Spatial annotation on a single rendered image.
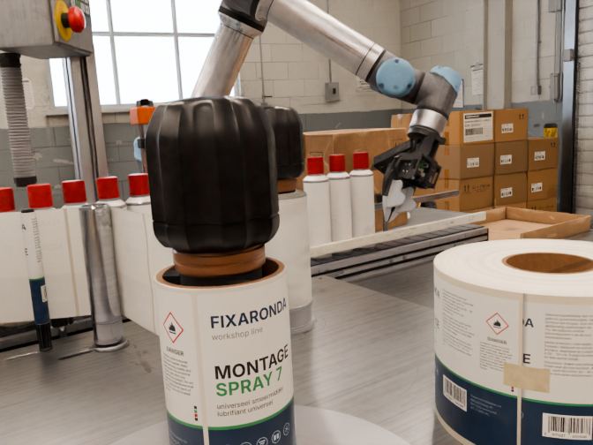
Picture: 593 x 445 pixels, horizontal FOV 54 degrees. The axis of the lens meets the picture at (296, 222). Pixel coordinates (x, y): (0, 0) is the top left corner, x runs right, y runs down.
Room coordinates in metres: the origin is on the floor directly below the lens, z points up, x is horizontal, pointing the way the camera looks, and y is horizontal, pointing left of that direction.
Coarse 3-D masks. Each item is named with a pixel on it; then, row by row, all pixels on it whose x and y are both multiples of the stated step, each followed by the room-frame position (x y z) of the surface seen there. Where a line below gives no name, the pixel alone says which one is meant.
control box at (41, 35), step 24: (0, 0) 0.89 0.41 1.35; (24, 0) 0.89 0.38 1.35; (48, 0) 0.90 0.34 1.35; (0, 24) 0.89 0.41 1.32; (24, 24) 0.89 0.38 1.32; (48, 24) 0.89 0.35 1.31; (0, 48) 0.90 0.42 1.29; (24, 48) 0.90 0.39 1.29; (48, 48) 0.92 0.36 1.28; (72, 48) 0.97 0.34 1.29
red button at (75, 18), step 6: (72, 6) 0.92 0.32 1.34; (66, 12) 0.92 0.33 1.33; (72, 12) 0.91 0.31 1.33; (78, 12) 0.92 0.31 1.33; (66, 18) 0.92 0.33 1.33; (72, 18) 0.91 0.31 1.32; (78, 18) 0.91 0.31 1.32; (84, 18) 0.93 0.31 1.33; (66, 24) 0.92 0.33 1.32; (72, 24) 0.91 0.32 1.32; (78, 24) 0.91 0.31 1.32; (84, 24) 0.93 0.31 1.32; (72, 30) 0.92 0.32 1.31; (78, 30) 0.92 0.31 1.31
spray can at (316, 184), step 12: (312, 156) 1.17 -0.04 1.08; (312, 168) 1.14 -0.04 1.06; (312, 180) 1.14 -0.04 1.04; (324, 180) 1.14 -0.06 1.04; (312, 192) 1.14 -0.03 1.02; (324, 192) 1.14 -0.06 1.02; (312, 204) 1.14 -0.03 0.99; (324, 204) 1.14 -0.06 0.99; (312, 216) 1.14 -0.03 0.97; (324, 216) 1.14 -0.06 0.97; (312, 228) 1.14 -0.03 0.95; (324, 228) 1.14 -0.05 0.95; (312, 240) 1.14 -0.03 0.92; (324, 240) 1.14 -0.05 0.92
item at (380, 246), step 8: (464, 224) 1.43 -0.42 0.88; (472, 224) 1.42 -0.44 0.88; (432, 232) 1.35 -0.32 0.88; (440, 232) 1.35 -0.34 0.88; (448, 232) 1.34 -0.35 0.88; (456, 232) 1.34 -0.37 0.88; (392, 240) 1.29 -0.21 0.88; (400, 240) 1.28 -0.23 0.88; (408, 240) 1.28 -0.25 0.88; (416, 240) 1.28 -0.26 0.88; (424, 240) 1.28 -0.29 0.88; (376, 248) 1.22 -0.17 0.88; (384, 248) 1.21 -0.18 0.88; (336, 256) 1.17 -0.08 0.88; (344, 256) 1.16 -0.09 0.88; (352, 256) 1.16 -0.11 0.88; (312, 264) 1.11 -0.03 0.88; (320, 264) 1.12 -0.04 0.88; (0, 328) 0.82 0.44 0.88; (24, 328) 0.82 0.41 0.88; (32, 328) 0.82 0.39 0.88; (0, 336) 0.81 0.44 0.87
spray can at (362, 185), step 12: (360, 156) 1.21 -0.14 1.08; (360, 168) 1.21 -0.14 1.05; (360, 180) 1.20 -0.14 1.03; (372, 180) 1.22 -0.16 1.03; (360, 192) 1.21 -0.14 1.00; (372, 192) 1.22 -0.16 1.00; (360, 204) 1.21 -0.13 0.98; (372, 204) 1.21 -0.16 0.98; (360, 216) 1.21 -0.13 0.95; (372, 216) 1.21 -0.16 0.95; (360, 228) 1.21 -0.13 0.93; (372, 228) 1.21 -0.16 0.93
